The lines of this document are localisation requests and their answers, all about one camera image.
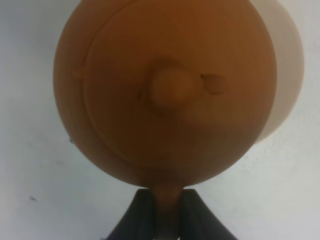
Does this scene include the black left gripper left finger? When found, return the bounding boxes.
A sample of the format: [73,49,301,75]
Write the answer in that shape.
[106,189,159,240]

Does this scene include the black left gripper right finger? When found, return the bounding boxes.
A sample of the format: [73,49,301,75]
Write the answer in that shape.
[179,189,237,240]

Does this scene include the brown clay teapot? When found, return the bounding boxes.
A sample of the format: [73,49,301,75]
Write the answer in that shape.
[53,0,277,240]

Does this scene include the beige round teapot coaster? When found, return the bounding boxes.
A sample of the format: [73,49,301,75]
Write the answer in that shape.
[251,0,305,143]

